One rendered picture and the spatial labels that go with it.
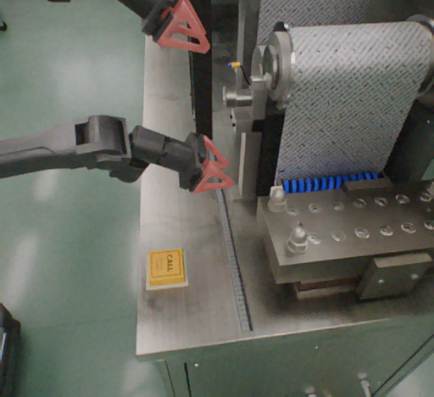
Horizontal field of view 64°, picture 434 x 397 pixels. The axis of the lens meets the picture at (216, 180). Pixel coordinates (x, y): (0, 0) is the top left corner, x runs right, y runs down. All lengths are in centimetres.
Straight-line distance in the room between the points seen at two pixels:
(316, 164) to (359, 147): 9
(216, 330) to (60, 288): 131
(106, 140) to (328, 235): 41
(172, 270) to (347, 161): 41
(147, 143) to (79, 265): 140
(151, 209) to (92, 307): 101
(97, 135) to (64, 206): 169
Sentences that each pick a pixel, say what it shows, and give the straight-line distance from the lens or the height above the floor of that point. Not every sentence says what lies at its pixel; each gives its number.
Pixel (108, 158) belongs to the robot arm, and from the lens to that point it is 57.
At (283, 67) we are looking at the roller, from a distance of 60.
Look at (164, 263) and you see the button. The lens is 73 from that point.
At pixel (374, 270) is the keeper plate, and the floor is 101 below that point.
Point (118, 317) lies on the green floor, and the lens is 174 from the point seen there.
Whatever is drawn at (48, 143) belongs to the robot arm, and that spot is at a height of 120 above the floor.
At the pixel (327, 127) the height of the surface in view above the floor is 116.
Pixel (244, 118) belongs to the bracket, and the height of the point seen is 114.
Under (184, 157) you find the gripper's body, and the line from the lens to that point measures 62.
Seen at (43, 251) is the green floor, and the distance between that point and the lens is 207.
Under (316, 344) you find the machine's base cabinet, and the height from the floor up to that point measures 82.
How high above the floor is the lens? 152
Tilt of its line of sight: 43 degrees down
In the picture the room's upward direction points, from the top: straight up
